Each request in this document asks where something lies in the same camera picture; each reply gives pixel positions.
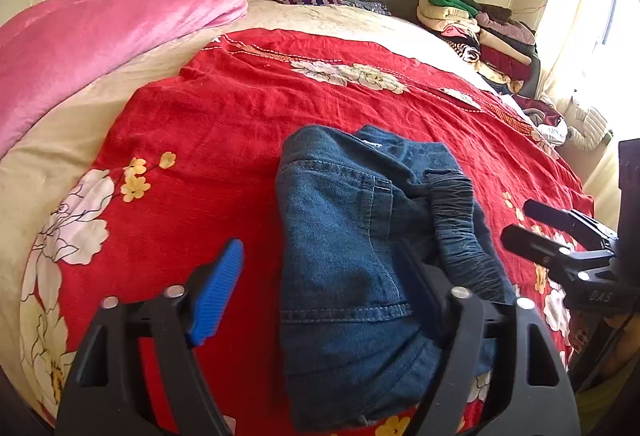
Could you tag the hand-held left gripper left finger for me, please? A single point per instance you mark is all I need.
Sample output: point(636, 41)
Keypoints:
point(220, 286)

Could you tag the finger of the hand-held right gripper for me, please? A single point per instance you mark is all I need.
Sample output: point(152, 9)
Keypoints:
point(550, 250)
point(570, 218)

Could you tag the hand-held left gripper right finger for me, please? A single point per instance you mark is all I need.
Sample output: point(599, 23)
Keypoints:
point(432, 296)

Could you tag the blue denim pants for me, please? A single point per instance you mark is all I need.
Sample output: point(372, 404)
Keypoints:
point(350, 241)

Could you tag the white puffy jacket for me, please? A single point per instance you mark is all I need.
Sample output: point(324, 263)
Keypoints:
point(590, 126)

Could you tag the dark red garment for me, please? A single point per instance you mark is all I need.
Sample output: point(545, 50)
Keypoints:
point(542, 114)

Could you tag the red floral bedsheet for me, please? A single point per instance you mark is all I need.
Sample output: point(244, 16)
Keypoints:
point(210, 116)

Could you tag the cream curtain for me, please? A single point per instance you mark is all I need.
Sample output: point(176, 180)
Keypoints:
point(575, 16)

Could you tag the pile of folded clothes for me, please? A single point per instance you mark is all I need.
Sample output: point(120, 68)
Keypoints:
point(480, 36)

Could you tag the pink blanket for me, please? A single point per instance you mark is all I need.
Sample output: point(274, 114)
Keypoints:
point(95, 36)

